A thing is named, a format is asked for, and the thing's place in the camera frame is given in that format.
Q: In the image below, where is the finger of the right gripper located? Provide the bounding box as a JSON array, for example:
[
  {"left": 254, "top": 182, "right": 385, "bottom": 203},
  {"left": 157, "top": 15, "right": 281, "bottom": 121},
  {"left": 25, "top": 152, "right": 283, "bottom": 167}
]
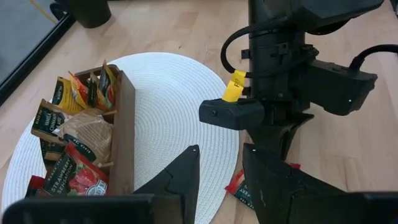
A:
[
  {"left": 279, "top": 114, "right": 314, "bottom": 161},
  {"left": 248, "top": 117, "right": 282, "bottom": 156}
]

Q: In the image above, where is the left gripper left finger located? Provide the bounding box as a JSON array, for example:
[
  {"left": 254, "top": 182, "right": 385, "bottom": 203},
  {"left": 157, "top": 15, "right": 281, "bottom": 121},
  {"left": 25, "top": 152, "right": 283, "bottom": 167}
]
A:
[{"left": 133, "top": 144, "right": 200, "bottom": 224}]

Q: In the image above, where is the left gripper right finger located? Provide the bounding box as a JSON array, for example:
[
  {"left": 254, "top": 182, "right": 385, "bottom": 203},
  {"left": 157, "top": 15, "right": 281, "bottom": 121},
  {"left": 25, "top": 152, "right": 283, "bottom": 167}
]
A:
[{"left": 243, "top": 142, "right": 345, "bottom": 224}]

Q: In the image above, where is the red tea packet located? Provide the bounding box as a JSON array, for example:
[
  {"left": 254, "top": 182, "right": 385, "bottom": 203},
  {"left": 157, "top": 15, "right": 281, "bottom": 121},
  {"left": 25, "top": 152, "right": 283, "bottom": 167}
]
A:
[
  {"left": 24, "top": 175, "right": 47, "bottom": 198},
  {"left": 42, "top": 141, "right": 109, "bottom": 197},
  {"left": 225, "top": 162, "right": 302, "bottom": 210}
]

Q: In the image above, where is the yellow paper tag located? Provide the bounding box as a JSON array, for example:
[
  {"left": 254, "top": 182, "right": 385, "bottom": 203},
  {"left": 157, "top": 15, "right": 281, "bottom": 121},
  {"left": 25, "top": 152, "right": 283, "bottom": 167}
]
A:
[{"left": 221, "top": 70, "right": 248, "bottom": 103}]

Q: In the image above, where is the brown wooden compartment tray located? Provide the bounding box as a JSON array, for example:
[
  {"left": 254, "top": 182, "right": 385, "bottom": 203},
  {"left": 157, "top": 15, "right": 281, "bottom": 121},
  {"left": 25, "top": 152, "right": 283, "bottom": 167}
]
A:
[{"left": 46, "top": 63, "right": 136, "bottom": 197}]

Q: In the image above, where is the white round placemat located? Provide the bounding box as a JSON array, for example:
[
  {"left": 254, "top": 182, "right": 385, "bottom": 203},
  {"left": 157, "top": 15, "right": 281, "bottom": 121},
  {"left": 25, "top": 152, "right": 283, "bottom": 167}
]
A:
[{"left": 1, "top": 52, "right": 240, "bottom": 224}]

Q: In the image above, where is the green plant in black pot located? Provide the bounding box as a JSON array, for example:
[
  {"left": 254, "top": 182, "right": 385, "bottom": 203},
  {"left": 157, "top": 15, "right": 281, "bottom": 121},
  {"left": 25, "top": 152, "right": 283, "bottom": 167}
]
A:
[{"left": 68, "top": 0, "right": 112, "bottom": 29}]

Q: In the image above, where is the yellow hanging cable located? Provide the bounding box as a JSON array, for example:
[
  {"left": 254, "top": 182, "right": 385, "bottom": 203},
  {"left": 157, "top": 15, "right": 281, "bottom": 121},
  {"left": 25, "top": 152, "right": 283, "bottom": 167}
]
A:
[{"left": 29, "top": 0, "right": 58, "bottom": 24}]

